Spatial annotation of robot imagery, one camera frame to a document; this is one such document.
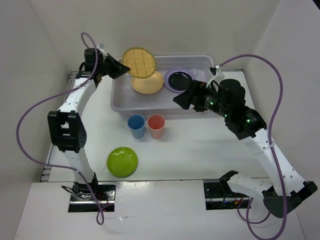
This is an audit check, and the black plate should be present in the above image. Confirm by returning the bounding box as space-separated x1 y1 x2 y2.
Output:
168 71 193 91

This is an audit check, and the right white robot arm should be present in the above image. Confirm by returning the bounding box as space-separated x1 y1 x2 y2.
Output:
173 79 318 219

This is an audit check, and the woven bamboo round plate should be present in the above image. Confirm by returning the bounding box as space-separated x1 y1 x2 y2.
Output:
122 47 156 79

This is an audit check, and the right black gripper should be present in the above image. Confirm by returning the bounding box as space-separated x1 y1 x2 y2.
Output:
173 79 231 118

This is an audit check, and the green plate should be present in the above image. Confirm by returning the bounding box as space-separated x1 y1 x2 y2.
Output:
106 146 139 178

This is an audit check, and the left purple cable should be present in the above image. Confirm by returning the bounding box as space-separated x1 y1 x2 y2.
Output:
16 32 115 226

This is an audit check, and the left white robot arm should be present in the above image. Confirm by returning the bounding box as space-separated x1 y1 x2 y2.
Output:
47 46 130 200

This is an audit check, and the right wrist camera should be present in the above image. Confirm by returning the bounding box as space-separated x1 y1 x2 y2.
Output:
206 65 225 88

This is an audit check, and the blue plastic cup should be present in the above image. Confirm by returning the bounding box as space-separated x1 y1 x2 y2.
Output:
127 114 146 139

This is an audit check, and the orange plastic plate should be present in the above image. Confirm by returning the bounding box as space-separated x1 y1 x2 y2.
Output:
131 71 164 95

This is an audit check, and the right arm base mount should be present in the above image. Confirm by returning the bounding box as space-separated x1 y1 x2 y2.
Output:
203 181 249 211

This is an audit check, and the lavender plastic plate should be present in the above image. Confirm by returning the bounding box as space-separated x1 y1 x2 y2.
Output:
164 67 195 93

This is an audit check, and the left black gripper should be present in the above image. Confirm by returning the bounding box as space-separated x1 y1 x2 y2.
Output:
97 53 130 80

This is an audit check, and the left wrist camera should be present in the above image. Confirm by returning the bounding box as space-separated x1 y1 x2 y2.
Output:
97 43 106 55

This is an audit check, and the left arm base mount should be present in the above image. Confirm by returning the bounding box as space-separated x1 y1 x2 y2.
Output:
61 182 116 213

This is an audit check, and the coral plastic cup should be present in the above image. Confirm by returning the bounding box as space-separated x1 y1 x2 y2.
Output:
147 114 165 139

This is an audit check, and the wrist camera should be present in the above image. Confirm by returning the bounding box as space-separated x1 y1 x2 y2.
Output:
97 43 106 55
206 65 225 88

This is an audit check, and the lavender plastic bin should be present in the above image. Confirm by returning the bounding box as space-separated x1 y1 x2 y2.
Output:
110 55 214 117

